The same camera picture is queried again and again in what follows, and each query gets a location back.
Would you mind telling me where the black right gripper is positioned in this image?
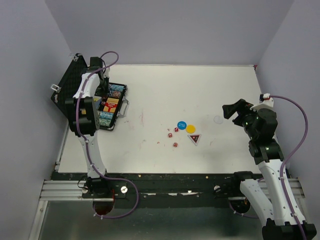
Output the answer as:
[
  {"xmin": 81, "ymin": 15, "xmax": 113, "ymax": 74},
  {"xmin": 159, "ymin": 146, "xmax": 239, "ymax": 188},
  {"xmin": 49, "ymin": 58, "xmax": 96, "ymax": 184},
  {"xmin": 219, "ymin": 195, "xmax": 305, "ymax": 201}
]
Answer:
[{"xmin": 223, "ymin": 98, "xmax": 260, "ymax": 140}]

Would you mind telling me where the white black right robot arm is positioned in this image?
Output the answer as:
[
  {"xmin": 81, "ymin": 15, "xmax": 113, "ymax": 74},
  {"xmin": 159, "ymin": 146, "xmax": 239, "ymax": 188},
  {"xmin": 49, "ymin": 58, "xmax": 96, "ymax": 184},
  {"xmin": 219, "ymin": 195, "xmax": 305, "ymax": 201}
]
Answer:
[{"xmin": 222, "ymin": 94, "xmax": 317, "ymax": 240}]

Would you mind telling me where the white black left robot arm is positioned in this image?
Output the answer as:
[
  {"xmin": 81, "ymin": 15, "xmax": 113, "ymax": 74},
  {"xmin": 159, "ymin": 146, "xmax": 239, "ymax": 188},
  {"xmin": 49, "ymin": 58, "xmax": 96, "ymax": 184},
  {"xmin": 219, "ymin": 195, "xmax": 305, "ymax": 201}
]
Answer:
[{"xmin": 65, "ymin": 57, "xmax": 111, "ymax": 198}]

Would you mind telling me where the red texas holdem card deck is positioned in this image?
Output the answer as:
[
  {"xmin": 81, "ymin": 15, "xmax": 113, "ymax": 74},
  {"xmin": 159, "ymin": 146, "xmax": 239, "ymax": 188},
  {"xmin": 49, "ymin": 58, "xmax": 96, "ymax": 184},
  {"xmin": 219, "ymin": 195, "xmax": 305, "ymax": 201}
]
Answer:
[{"xmin": 103, "ymin": 97, "xmax": 119, "ymax": 113}]

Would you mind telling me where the black poker set case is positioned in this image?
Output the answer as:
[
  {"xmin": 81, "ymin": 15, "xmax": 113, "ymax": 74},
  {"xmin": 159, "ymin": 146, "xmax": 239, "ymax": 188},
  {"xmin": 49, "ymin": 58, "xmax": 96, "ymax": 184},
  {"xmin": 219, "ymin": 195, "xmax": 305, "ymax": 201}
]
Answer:
[{"xmin": 50, "ymin": 53, "xmax": 129, "ymax": 131}]

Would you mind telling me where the blue ace card deck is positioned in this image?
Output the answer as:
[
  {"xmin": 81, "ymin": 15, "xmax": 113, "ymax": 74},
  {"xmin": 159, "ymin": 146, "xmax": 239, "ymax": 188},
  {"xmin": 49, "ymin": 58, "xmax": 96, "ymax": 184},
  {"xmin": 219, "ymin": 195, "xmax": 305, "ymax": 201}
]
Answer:
[{"xmin": 93, "ymin": 96, "xmax": 102, "ymax": 106}]

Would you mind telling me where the top poker chip row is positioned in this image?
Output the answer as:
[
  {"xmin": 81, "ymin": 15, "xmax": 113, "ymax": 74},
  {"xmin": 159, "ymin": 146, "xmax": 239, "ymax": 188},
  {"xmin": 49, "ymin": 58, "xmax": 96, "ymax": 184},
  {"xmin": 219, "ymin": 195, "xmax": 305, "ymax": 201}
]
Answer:
[{"xmin": 109, "ymin": 84, "xmax": 125, "ymax": 92}]

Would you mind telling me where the poker chip row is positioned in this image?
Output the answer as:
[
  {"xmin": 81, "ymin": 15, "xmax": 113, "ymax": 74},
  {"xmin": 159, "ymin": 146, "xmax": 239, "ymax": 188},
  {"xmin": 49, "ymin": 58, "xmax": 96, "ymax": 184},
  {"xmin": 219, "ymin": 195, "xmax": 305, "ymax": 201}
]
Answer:
[
  {"xmin": 108, "ymin": 90, "xmax": 122, "ymax": 99},
  {"xmin": 109, "ymin": 84, "xmax": 125, "ymax": 92}
]

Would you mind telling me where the yellow blue chip row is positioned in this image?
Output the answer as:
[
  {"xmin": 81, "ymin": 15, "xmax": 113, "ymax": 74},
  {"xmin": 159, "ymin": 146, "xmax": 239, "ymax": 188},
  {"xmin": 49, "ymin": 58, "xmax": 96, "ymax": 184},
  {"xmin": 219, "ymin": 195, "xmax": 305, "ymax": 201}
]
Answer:
[{"xmin": 98, "ymin": 111, "xmax": 114, "ymax": 120}]

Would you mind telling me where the clear dealer button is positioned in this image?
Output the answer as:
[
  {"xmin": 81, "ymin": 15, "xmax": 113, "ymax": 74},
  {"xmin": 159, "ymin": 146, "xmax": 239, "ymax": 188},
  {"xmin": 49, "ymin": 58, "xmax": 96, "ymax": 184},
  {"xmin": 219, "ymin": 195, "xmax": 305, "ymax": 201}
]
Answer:
[{"xmin": 213, "ymin": 115, "xmax": 224, "ymax": 125}]

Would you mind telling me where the red green chip row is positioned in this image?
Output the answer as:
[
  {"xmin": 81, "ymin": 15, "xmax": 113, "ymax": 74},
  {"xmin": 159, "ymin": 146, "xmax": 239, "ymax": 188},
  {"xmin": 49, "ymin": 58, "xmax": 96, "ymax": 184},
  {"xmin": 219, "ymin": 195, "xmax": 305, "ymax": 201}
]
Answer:
[{"xmin": 99, "ymin": 118, "xmax": 112, "ymax": 127}]

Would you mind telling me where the triangular all in button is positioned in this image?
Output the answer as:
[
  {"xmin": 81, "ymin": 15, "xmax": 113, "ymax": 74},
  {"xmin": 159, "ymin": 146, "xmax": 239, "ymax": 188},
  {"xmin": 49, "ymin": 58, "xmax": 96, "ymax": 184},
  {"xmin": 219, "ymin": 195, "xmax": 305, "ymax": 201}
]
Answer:
[{"xmin": 188, "ymin": 134, "xmax": 202, "ymax": 146}]

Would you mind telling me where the yellow round button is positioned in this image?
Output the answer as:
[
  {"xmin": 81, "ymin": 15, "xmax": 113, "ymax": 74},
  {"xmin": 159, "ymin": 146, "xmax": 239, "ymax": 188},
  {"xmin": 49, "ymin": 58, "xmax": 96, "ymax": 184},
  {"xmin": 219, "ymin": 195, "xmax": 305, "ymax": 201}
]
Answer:
[{"xmin": 185, "ymin": 124, "xmax": 196, "ymax": 134}]

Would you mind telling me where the blue small blind button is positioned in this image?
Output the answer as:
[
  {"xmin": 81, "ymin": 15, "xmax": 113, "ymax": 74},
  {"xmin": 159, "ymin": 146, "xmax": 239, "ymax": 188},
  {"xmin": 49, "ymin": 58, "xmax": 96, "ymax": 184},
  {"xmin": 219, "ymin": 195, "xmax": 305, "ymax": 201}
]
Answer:
[{"xmin": 177, "ymin": 121, "xmax": 187, "ymax": 130}]

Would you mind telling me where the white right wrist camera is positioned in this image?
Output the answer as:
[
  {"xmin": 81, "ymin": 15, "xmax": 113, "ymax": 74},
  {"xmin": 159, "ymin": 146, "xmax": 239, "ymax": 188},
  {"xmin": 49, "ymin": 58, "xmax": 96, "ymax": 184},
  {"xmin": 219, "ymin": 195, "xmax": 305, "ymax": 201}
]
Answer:
[{"xmin": 250, "ymin": 93, "xmax": 274, "ymax": 111}]

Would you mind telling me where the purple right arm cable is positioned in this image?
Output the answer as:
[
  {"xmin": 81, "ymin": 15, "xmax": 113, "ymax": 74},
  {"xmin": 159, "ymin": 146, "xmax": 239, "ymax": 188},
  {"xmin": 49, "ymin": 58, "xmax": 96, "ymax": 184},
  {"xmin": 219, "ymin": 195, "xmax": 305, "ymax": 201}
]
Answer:
[{"xmin": 228, "ymin": 94, "xmax": 309, "ymax": 240}]

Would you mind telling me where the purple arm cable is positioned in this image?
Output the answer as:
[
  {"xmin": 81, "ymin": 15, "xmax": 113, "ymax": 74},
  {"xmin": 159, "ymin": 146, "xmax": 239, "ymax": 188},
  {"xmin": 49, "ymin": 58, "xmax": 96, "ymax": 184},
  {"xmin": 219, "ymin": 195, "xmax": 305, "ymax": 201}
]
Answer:
[
  {"xmin": 228, "ymin": 94, "xmax": 309, "ymax": 240},
  {"xmin": 76, "ymin": 51, "xmax": 140, "ymax": 221}
]

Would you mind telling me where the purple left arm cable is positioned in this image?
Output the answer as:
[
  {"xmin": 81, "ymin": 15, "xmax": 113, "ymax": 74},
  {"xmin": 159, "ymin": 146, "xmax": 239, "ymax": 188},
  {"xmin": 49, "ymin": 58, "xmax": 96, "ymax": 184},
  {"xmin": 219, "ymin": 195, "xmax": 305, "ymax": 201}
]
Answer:
[{"xmin": 76, "ymin": 51, "xmax": 140, "ymax": 221}]

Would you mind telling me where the black aluminium base frame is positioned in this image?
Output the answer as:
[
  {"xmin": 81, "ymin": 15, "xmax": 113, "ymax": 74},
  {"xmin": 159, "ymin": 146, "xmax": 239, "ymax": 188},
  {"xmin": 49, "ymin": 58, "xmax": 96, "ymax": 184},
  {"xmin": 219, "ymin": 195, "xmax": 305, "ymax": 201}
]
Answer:
[{"xmin": 37, "ymin": 171, "xmax": 307, "ymax": 210}]

